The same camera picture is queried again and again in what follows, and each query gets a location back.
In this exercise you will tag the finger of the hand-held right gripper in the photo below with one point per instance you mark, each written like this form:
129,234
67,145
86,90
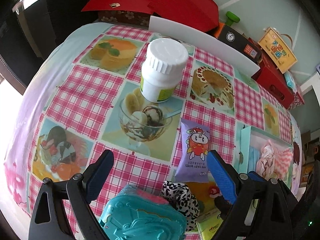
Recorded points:
287,191
255,175

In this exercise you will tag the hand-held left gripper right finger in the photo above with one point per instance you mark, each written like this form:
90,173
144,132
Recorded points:
221,177

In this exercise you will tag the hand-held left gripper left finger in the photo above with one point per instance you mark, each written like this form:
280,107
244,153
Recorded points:
100,177

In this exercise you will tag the blue face mask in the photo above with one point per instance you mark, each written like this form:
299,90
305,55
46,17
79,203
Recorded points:
253,160

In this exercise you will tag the pale pink scrunchie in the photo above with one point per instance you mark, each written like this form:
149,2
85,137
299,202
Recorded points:
266,158

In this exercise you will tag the pink white striped cloth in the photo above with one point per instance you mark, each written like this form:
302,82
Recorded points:
283,162

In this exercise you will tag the teal-rimmed white box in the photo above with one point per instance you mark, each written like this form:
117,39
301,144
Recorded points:
246,140

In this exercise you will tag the leopard print scrunchie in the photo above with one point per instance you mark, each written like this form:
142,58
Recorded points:
181,202

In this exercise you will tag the pink red pipe-cleaner flower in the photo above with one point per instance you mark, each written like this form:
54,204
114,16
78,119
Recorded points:
215,192

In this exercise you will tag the purple wipes packet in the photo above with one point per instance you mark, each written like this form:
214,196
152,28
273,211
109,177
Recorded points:
193,150

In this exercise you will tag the green tissue pack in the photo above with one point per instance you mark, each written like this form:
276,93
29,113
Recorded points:
208,226

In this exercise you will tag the teal plastic toy case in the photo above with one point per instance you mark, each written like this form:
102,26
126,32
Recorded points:
142,217

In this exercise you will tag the red white patterned box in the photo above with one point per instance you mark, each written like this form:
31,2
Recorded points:
297,101

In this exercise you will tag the printed checkered tablecloth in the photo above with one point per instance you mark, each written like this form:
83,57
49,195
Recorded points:
82,90

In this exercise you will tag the light blue wipes pack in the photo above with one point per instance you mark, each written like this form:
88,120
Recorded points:
290,81

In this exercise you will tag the white medicine bottle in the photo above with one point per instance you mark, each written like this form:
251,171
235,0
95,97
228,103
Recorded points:
160,75

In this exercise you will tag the black cardboard box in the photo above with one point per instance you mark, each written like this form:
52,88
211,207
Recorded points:
237,42

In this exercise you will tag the white board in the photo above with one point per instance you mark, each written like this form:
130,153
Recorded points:
200,37

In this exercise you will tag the green dumbbell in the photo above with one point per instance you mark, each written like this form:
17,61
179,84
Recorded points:
231,18

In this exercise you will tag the floral patterned box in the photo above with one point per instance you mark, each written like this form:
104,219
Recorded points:
120,17

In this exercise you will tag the black furniture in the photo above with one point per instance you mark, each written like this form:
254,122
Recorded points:
37,25

